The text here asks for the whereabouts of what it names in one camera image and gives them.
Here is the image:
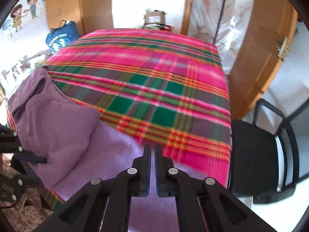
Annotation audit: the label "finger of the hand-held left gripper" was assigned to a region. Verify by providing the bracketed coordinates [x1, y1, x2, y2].
[0, 167, 45, 202]
[0, 132, 47, 163]

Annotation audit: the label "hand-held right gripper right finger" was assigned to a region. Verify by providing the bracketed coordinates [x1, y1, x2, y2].
[154, 144, 278, 232]

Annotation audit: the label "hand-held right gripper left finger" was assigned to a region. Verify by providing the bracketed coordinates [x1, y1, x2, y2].
[32, 144, 152, 232]

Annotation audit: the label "purple pants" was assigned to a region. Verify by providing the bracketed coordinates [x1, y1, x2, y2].
[7, 66, 208, 232]

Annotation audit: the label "person's left forearm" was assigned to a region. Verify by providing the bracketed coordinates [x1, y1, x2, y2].
[0, 169, 55, 232]

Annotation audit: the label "pink plaid blanket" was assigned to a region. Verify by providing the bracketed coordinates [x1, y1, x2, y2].
[6, 28, 232, 213]

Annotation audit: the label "black mesh office chair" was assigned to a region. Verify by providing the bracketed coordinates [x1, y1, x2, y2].
[227, 99, 309, 204]

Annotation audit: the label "blue printed tote bag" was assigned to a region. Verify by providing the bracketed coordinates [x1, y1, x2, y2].
[46, 20, 80, 54]

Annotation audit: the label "red patterned box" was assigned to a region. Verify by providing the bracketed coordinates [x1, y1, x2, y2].
[145, 24, 173, 32]

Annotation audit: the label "cardboard box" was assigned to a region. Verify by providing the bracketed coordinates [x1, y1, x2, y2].
[144, 10, 166, 27]

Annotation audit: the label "printed plastic door curtain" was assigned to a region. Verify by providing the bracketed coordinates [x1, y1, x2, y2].
[187, 0, 256, 75]

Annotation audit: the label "wooden wardrobe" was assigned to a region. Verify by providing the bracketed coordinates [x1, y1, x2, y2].
[45, 0, 113, 35]

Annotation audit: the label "wooden door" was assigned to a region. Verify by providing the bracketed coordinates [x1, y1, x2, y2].
[228, 0, 298, 120]

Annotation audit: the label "cartoon wall sticker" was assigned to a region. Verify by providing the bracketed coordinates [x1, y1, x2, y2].
[0, 0, 46, 38]

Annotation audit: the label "wooden door frame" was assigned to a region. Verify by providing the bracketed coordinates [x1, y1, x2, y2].
[181, 0, 196, 35]

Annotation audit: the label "metal door handle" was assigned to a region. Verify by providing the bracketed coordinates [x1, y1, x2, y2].
[276, 37, 291, 62]

